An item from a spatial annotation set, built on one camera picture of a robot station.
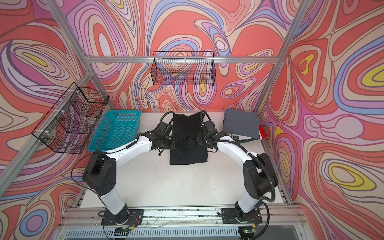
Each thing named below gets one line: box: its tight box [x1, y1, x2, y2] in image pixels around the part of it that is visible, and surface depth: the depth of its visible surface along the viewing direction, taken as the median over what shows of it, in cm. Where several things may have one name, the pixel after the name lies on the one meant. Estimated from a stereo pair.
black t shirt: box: [169, 112, 208, 166], surface depth 93 cm
